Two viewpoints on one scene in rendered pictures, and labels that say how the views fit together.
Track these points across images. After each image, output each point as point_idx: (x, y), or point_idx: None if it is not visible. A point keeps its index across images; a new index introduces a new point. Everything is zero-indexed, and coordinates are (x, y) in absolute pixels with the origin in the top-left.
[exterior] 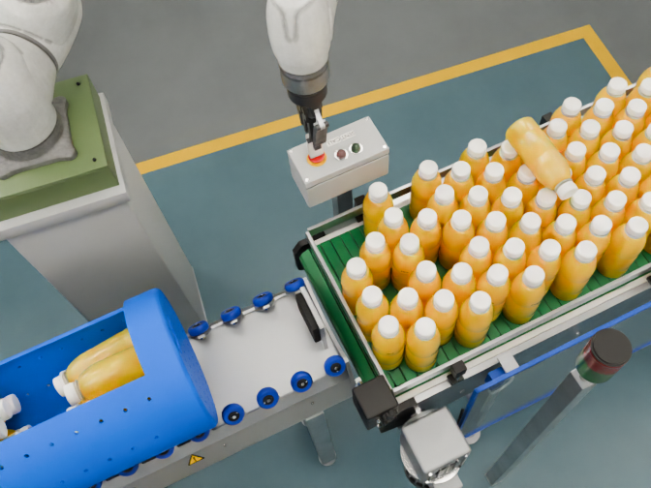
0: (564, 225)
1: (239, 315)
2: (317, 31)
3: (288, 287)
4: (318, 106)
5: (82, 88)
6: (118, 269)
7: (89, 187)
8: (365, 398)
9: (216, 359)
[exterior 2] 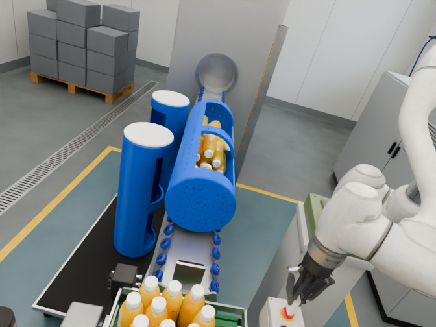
0: None
1: (213, 255)
2: (333, 208)
3: (214, 279)
4: (302, 265)
5: None
6: (278, 272)
7: (309, 230)
8: (128, 268)
9: (198, 243)
